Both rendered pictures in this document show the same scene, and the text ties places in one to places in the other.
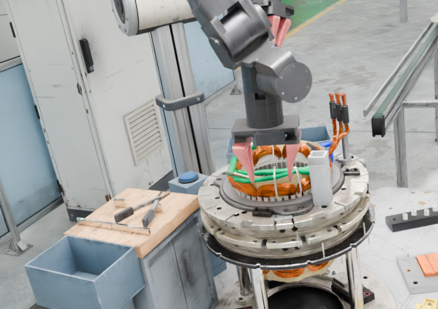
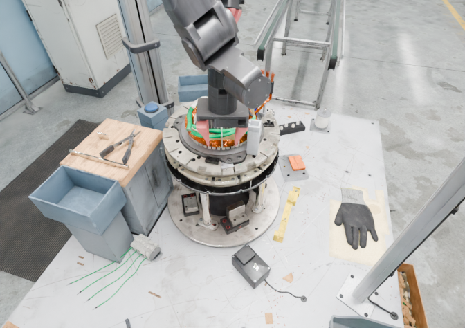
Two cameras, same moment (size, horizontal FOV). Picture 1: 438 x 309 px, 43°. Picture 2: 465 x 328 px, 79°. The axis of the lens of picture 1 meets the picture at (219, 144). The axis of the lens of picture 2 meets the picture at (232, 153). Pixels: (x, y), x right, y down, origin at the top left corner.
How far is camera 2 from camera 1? 38 cm
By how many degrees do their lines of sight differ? 27
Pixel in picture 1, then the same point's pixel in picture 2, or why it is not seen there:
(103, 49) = not seen: outside the picture
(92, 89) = (70, 3)
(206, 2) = (182, 6)
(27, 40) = not seen: outside the picture
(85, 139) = (69, 40)
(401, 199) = (277, 113)
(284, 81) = (250, 93)
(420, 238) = (288, 142)
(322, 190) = (254, 147)
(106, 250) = (95, 178)
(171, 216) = (143, 150)
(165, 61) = (129, 14)
